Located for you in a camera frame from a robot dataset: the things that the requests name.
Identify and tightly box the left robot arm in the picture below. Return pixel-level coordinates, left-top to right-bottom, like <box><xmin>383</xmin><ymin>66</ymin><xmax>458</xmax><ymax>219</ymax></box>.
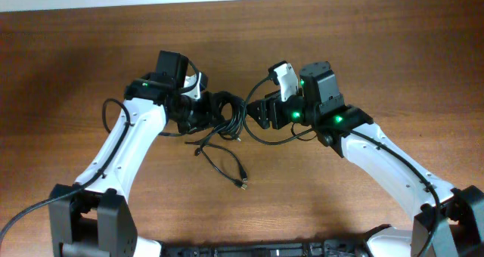
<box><xmin>48</xmin><ymin>51</ymin><xmax>213</xmax><ymax>257</ymax></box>

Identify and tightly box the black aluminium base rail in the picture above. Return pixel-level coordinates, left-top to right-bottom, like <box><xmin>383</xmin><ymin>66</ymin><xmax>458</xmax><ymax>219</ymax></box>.
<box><xmin>159</xmin><ymin>238</ymin><xmax>372</xmax><ymax>257</ymax></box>

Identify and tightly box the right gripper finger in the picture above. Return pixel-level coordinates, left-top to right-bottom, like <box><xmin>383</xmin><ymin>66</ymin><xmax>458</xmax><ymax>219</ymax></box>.
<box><xmin>249</xmin><ymin>109</ymin><xmax>270</xmax><ymax>129</ymax></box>
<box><xmin>247</xmin><ymin>99</ymin><xmax>268</xmax><ymax>116</ymax></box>

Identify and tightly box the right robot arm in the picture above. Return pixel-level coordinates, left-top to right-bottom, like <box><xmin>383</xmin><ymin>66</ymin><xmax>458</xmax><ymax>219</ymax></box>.
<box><xmin>244</xmin><ymin>61</ymin><xmax>483</xmax><ymax>256</ymax></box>

